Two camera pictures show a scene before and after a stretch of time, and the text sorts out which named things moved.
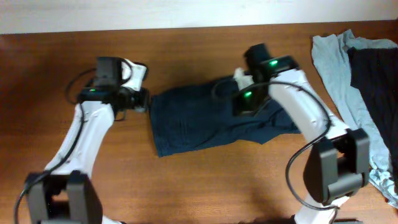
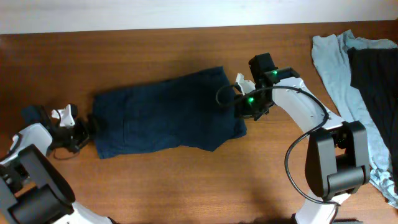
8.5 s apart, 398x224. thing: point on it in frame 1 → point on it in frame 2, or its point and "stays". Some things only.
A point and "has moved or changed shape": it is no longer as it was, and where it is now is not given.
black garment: [374, 79] stays
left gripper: [142, 96] → [85, 135]
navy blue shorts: [201, 118] has moved or changed shape
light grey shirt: [333, 55] stays
